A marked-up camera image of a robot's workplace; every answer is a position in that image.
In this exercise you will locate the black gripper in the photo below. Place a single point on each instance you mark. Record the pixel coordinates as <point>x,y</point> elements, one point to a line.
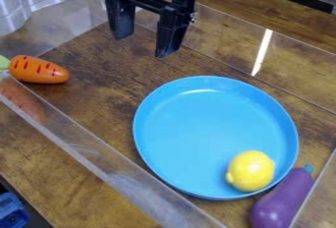
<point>177,15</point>

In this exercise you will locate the orange toy carrot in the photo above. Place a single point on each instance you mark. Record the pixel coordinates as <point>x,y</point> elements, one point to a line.
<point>34,70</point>

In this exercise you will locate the blue round plastic tray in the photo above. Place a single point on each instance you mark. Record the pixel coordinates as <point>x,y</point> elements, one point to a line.
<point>195,122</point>

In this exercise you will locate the yellow toy lemon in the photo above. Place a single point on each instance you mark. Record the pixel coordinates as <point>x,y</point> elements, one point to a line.
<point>251,171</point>

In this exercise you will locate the purple toy eggplant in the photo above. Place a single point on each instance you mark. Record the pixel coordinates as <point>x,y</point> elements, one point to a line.
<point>275,209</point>

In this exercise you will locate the blue object at corner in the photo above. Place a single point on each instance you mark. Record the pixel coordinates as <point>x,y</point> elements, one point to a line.
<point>14,214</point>

